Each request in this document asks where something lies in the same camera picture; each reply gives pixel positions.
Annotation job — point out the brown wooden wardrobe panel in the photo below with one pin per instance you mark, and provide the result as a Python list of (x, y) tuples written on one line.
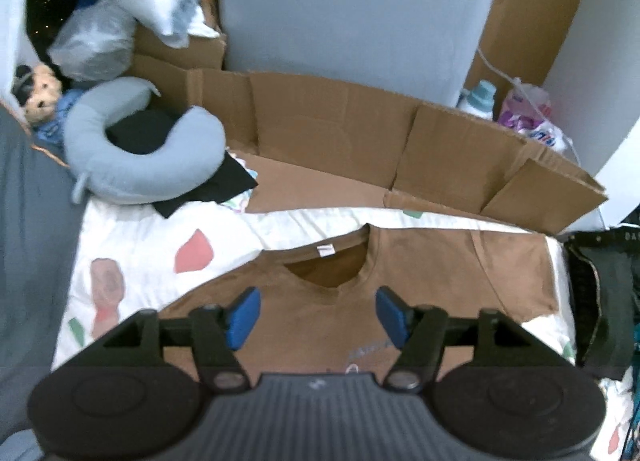
[(540, 26)]

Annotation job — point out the blue-grey neck pillow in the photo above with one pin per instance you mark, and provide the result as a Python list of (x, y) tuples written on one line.
[(125, 171)]

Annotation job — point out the black garment with patterned lining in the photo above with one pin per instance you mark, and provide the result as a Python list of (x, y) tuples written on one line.
[(605, 301)]

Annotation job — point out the cream bear print blanket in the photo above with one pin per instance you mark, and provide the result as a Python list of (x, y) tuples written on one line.
[(140, 226)]

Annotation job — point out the detergent bottle with teal cap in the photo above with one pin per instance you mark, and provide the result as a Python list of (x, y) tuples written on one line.
[(477, 98)]

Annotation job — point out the purple white refill pouch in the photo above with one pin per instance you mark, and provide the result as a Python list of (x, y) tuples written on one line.
[(530, 116)]

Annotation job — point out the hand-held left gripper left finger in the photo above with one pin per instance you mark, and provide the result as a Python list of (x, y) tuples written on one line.
[(245, 317)]

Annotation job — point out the brown printed t-shirt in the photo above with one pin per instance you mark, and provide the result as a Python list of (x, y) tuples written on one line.
[(440, 266)]

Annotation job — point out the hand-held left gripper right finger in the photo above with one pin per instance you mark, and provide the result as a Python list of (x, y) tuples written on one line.
[(391, 318)]

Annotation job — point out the clear plastic bag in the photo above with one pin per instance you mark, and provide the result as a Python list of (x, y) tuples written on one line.
[(95, 41)]

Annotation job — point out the grey cabinet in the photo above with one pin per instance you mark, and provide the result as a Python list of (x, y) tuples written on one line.
[(350, 6)]

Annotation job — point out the black cloth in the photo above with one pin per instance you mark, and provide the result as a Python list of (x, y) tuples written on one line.
[(135, 133)]

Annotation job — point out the brown cardboard sheet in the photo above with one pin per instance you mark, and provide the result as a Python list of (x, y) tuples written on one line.
[(325, 131)]

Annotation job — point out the teddy bear plush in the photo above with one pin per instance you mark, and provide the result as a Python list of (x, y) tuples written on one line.
[(42, 91)]

